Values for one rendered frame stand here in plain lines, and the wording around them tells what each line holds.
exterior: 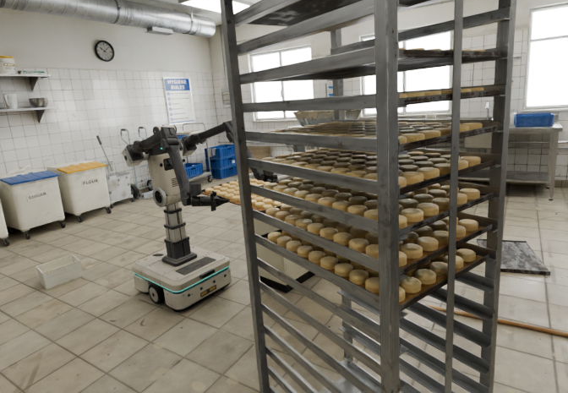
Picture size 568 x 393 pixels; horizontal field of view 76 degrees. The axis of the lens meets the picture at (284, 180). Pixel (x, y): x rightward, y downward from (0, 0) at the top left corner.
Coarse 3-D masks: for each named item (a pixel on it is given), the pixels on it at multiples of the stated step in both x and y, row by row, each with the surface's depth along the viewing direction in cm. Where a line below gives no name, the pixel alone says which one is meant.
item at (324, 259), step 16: (272, 240) 125; (288, 240) 121; (304, 240) 120; (304, 256) 111; (320, 256) 107; (336, 256) 107; (464, 256) 101; (336, 272) 98; (352, 272) 96; (368, 272) 97; (416, 272) 93; (432, 272) 92; (368, 288) 89; (400, 288) 86; (416, 288) 87; (400, 304) 83
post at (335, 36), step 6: (336, 30) 136; (330, 36) 138; (336, 36) 136; (330, 42) 139; (336, 42) 136; (336, 84) 140; (342, 84) 141; (336, 90) 141; (342, 90) 141; (336, 114) 143; (342, 114) 143; (342, 300) 161; (348, 300) 160; (348, 306) 161; (348, 324) 162; (348, 336) 164; (348, 354) 165
